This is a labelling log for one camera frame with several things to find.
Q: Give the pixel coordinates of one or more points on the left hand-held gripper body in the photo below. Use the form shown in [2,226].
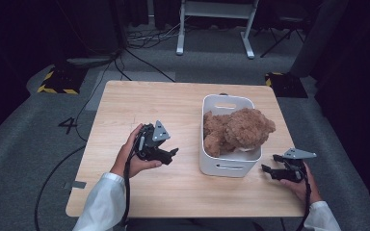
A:
[147,147]

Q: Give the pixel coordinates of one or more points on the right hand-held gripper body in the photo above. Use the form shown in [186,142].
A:
[290,174]

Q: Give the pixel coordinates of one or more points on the white plastic basket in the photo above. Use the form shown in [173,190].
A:
[231,166]

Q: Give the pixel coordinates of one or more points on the brown teddy bear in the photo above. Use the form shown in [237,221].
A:
[241,131]

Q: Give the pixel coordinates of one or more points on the person's right hand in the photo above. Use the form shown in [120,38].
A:
[302,189]

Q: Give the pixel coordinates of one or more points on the person's left hand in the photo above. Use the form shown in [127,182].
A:
[125,160]

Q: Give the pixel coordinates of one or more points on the black yellow striped floor base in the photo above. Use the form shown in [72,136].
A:
[62,82]
[285,85]

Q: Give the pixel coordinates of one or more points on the grey floor tape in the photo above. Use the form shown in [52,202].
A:
[77,184]

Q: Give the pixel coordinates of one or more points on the black tripod stand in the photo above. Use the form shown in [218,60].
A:
[282,37]

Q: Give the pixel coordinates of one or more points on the grey drape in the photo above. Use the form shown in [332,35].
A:
[318,41]

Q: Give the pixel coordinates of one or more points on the dark cabinet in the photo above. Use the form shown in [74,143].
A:
[93,29]

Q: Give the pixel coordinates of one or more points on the white metal stand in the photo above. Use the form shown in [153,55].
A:
[216,9]

